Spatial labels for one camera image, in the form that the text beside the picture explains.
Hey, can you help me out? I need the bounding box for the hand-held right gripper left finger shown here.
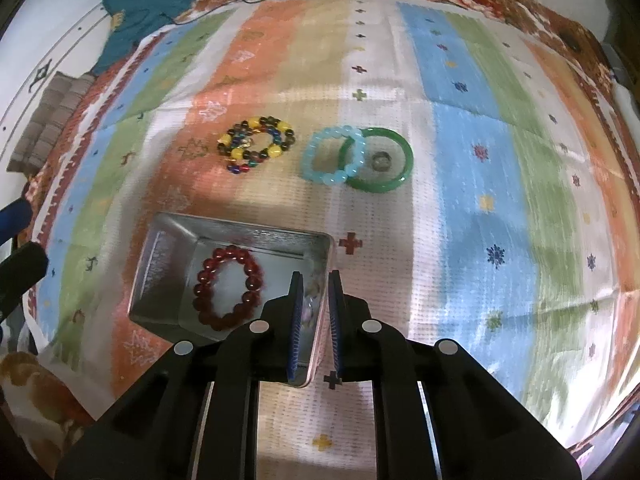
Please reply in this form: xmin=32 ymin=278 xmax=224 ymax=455
xmin=55 ymin=271 xmax=306 ymax=480

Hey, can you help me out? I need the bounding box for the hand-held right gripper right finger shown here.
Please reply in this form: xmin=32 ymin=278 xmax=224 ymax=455
xmin=327 ymin=269 xmax=584 ymax=480

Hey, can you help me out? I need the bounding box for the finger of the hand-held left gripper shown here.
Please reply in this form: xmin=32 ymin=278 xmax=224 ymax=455
xmin=0 ymin=198 xmax=34 ymax=247
xmin=0 ymin=241 xmax=50 ymax=312

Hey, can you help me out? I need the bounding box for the dark red bead bracelet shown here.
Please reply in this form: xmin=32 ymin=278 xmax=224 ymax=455
xmin=193 ymin=245 xmax=265 ymax=332

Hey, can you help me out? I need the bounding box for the silver metal tin box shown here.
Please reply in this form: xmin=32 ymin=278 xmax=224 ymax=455
xmin=128 ymin=212 xmax=334 ymax=389

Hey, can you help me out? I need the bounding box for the grey checked cloth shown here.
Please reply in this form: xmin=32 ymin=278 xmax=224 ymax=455
xmin=7 ymin=72 xmax=96 ymax=174

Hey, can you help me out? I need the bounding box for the orange and white cloth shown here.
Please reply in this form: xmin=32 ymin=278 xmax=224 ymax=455
xmin=0 ymin=351 xmax=96 ymax=478

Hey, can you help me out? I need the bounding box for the green jade bangle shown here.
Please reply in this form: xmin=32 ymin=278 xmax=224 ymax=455
xmin=339 ymin=127 xmax=415 ymax=194

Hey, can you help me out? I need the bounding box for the white patterned sheet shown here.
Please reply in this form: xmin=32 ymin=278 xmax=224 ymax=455
xmin=0 ymin=0 xmax=118 ymax=161

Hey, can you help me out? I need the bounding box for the striped colourful blanket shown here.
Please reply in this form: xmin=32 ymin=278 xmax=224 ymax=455
xmin=22 ymin=0 xmax=637 ymax=453

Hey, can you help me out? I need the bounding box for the teal cloth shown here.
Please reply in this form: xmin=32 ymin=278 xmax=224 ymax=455
xmin=92 ymin=0 xmax=201 ymax=77

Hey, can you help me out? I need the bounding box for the light blue bead bracelet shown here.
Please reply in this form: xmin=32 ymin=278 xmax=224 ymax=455
xmin=300 ymin=126 xmax=368 ymax=186

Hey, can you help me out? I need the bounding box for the small multicoloured bead bracelet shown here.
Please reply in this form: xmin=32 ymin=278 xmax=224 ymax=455
xmin=226 ymin=127 xmax=297 ymax=177

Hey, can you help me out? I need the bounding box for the yellow and dark bead bracelet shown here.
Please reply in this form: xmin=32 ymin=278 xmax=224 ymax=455
xmin=216 ymin=116 xmax=297 ymax=162

